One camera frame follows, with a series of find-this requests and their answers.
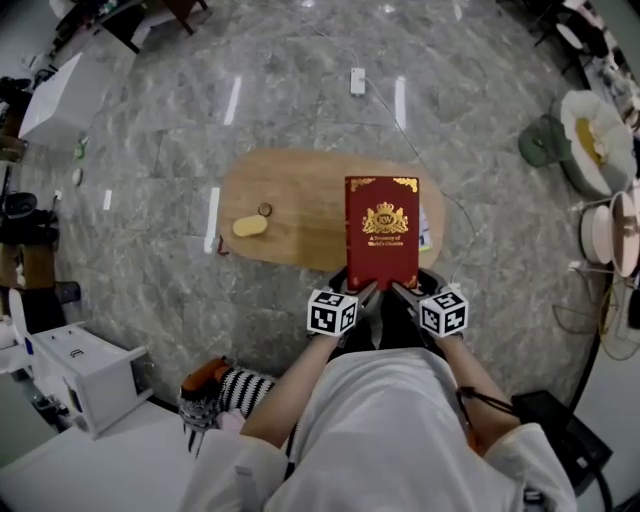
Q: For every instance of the person's white shirt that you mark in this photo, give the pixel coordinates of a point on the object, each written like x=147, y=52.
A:
x=390, y=440

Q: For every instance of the person's black trousers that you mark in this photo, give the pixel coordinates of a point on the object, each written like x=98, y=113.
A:
x=395, y=330

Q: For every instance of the black bag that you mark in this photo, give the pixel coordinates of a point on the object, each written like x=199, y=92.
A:
x=565, y=440

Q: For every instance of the grey patterned knit cloth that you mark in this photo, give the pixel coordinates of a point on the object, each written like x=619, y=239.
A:
x=197, y=415

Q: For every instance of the green cap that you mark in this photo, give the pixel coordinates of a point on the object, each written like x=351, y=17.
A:
x=545, y=142

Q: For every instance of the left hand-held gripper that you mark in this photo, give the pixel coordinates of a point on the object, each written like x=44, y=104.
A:
x=330, y=312

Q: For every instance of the black and white striped blanket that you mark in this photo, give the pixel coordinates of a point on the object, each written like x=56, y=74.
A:
x=250, y=390

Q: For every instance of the cream flower shaped seat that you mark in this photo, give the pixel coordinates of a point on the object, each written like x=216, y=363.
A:
x=595, y=145

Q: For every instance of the small red floor item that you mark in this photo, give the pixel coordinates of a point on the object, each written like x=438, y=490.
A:
x=223, y=246

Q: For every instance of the yellow oval case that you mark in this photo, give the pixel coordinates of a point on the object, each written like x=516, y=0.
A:
x=250, y=226

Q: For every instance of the white cabinet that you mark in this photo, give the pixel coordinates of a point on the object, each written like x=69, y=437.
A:
x=95, y=370

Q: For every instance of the printed paper card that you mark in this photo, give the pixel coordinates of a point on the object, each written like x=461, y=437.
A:
x=425, y=230

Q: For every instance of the person's right forearm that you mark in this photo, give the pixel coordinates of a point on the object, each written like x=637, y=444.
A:
x=480, y=395

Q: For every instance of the person's left forearm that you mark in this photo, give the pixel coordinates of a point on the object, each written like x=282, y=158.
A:
x=290, y=395

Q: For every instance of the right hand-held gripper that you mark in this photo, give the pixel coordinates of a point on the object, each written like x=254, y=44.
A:
x=442, y=312

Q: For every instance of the white box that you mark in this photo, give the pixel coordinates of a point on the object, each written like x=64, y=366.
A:
x=60, y=100

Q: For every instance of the white power strip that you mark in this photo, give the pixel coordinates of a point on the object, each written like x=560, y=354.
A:
x=357, y=81

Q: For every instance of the pink round stool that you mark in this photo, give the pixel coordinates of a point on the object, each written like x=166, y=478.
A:
x=610, y=235

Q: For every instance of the oval wooden table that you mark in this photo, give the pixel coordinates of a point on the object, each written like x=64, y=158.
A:
x=305, y=200

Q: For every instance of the red book with gold print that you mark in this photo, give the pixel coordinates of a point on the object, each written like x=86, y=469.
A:
x=382, y=230

